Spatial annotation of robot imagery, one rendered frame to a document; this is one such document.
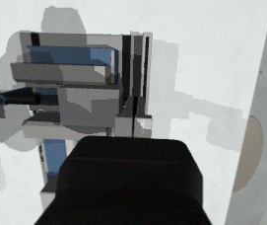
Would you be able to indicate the grey flat bar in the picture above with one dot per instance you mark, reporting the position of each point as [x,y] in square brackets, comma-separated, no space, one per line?
[45,106]
[43,85]

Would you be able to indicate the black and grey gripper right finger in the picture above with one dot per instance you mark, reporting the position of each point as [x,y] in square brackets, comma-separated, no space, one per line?
[142,122]

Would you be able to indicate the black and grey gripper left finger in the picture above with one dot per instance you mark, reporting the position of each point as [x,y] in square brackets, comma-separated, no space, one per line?
[124,122]

